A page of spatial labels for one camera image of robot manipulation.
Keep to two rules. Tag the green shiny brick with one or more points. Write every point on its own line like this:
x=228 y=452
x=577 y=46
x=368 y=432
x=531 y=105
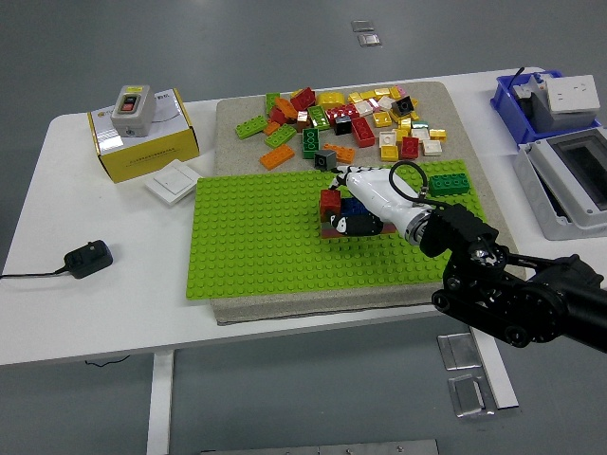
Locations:
x=419 y=124

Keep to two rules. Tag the small pink brick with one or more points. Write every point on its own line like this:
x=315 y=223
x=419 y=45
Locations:
x=403 y=89

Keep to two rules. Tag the orange long brick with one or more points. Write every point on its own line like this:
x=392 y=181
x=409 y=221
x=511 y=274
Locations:
x=339 y=151
x=278 y=157

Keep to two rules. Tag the grey push-button switch box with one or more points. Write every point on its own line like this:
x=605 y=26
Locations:
x=133 y=111

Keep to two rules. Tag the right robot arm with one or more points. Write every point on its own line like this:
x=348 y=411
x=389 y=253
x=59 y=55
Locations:
x=465 y=232

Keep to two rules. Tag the yellow cardboard box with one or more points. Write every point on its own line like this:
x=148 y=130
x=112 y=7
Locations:
x=152 y=154

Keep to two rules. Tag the small orange brick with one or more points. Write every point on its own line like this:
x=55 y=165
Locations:
x=271 y=128

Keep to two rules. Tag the red white-dotted brick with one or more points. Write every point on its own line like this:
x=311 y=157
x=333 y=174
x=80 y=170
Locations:
x=342 y=112

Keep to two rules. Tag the dark green long brick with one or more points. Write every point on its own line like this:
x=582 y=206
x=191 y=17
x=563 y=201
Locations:
x=450 y=185
x=310 y=143

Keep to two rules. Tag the metal floor plate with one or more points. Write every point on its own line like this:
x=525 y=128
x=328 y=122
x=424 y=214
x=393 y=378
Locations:
x=371 y=40
x=457 y=351
x=361 y=26
x=469 y=395

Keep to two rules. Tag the brown shiny brick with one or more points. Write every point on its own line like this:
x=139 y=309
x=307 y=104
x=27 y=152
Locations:
x=302 y=121

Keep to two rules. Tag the red long brick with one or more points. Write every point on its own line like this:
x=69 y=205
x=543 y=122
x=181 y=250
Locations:
x=303 y=98
x=363 y=132

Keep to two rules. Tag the white square brick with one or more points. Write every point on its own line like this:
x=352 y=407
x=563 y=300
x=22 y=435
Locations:
x=432 y=147
x=363 y=108
x=387 y=139
x=419 y=135
x=385 y=103

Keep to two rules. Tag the blue long brick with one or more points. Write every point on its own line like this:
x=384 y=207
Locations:
x=367 y=211

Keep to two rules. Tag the white socket panel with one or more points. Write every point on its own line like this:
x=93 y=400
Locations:
x=571 y=92

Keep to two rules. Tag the yellow square brick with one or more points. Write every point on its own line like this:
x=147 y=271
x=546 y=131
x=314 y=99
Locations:
x=358 y=97
x=437 y=134
x=395 y=92
x=404 y=124
x=400 y=135
x=383 y=92
x=415 y=103
x=390 y=152
x=370 y=94
x=380 y=118

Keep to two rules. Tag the white wall switch plate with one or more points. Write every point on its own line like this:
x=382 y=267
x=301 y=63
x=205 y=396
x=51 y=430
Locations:
x=173 y=181

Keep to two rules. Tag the black power adapter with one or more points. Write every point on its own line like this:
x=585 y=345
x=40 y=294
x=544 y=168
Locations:
x=87 y=260

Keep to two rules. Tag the green studded baseplate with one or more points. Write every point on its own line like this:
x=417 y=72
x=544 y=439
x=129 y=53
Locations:
x=256 y=237

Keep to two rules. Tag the white table leg with foot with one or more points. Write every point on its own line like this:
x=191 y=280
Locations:
x=498 y=379

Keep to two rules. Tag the blue plastic bin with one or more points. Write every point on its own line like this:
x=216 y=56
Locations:
x=509 y=106

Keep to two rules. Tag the grey junction box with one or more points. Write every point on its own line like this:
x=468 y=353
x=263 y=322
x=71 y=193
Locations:
x=550 y=121

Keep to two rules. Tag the light green long brick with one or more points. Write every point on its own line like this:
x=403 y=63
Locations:
x=281 y=136
x=251 y=126

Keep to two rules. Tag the yellow rounded brick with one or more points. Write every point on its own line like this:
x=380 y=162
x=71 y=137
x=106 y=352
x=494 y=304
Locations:
x=330 y=98

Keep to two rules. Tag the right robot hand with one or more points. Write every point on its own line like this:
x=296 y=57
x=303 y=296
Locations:
x=379 y=192

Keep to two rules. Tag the grey distribution enclosure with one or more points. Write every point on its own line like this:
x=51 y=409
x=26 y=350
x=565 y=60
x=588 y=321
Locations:
x=536 y=170

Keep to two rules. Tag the grey black square brick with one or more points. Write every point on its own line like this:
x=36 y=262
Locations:
x=324 y=159

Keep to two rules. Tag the grey-brown mat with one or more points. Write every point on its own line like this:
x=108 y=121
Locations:
x=227 y=142

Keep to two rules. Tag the blue square brick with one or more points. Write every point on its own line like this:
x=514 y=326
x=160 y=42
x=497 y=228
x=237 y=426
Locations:
x=350 y=206

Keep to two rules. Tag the red square brick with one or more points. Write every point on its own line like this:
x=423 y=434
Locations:
x=409 y=148
x=330 y=201

